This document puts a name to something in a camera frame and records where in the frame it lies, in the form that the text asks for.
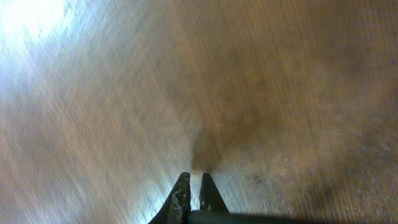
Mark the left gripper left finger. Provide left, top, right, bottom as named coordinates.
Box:
left=149, top=172, right=191, bottom=224

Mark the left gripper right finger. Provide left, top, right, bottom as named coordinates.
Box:
left=199, top=173, right=229, bottom=214

